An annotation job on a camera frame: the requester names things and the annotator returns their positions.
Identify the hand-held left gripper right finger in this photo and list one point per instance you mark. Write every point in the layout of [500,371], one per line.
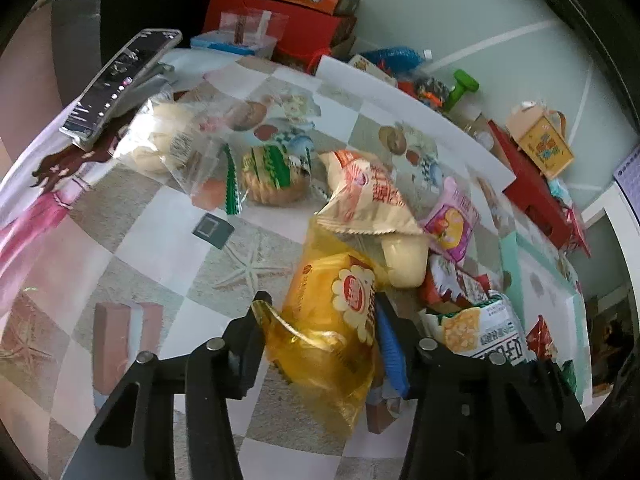
[392,355]

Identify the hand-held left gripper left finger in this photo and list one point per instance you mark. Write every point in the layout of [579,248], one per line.
[245,340]

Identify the yellow clear snack packet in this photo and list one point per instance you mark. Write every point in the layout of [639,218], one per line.
[325,320]

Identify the green white cracker packet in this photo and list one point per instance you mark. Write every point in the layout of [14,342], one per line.
[475,327]

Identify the teal cardboard tray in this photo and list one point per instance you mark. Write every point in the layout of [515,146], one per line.
[545,280]

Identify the orange cream snack packet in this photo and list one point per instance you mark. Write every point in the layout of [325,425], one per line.
[365,185]

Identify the red white snack packet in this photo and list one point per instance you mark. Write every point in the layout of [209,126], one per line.
[450,280]

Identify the pale yellow bun packet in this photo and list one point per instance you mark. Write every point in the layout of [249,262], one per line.
[405,260]

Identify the pink snack packet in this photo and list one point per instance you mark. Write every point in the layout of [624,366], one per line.
[452,220]

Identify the green wrapped round biscuit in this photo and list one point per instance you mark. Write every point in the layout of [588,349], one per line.
[272,175]

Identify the red gift box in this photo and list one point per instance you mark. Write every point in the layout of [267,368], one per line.
[530,190]

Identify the red patterned tin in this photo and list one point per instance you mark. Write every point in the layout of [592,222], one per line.
[577,235]

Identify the clear bag of buns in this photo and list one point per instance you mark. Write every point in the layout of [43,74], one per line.
[155,135]

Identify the wet wipes pack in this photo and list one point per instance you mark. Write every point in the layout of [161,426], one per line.
[560,192]

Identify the white capped jar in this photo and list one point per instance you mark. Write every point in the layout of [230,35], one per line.
[482,135]

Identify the white shelf unit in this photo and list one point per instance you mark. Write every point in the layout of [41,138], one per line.
[617,240]

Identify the yellow suitcase shaped box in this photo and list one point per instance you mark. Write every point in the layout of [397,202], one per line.
[542,145]

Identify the colourful toy pile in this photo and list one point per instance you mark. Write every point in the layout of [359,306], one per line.
[427,90]

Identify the green dumbbell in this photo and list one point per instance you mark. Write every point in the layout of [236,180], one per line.
[462,85]

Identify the cream picture box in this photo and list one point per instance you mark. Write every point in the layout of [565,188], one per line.
[365,65]

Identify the purple perforated basket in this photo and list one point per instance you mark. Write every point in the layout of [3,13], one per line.
[629,175]

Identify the blue plastic bottle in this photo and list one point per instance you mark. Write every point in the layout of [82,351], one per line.
[400,57]

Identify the blue tissue box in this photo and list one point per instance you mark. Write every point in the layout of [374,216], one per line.
[210,42]

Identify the red cardboard box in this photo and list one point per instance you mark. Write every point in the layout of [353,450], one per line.
[310,35]

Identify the clear plastic box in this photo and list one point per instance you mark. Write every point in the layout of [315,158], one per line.
[250,25]

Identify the dark brown box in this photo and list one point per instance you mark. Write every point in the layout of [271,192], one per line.
[347,35]

